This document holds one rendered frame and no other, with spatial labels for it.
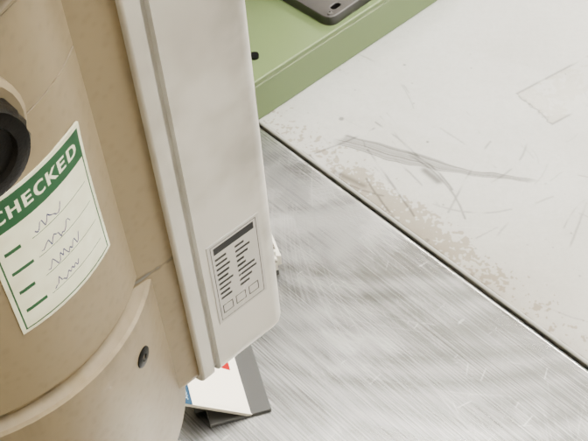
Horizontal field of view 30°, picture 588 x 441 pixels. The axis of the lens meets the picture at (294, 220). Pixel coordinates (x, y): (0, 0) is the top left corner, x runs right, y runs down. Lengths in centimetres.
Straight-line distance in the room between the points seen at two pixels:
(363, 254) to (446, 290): 7
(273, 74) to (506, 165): 22
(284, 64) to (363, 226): 17
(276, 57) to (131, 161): 73
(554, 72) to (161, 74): 81
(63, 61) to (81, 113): 2
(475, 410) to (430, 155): 25
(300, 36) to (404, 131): 13
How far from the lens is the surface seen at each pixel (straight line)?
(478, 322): 84
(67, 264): 24
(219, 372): 80
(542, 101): 101
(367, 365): 82
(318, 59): 100
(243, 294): 32
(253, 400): 80
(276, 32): 100
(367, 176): 93
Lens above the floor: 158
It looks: 49 degrees down
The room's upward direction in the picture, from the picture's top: 5 degrees counter-clockwise
